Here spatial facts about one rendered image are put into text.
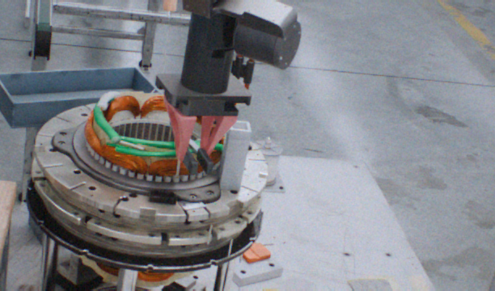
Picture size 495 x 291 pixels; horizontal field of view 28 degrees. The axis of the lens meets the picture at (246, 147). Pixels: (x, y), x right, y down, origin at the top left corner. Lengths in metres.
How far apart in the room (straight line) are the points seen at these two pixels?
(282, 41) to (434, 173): 2.95
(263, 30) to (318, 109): 3.22
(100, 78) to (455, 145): 2.79
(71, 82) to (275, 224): 0.48
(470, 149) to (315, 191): 2.35
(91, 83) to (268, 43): 0.63
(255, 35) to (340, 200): 0.94
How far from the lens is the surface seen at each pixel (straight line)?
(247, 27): 1.10
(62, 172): 1.28
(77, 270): 1.53
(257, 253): 1.72
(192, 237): 1.25
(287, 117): 4.16
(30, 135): 3.18
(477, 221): 3.75
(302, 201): 1.95
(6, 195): 1.29
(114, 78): 1.69
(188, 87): 1.15
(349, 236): 1.88
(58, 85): 1.65
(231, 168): 1.28
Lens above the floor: 1.73
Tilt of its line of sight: 27 degrees down
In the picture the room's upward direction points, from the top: 11 degrees clockwise
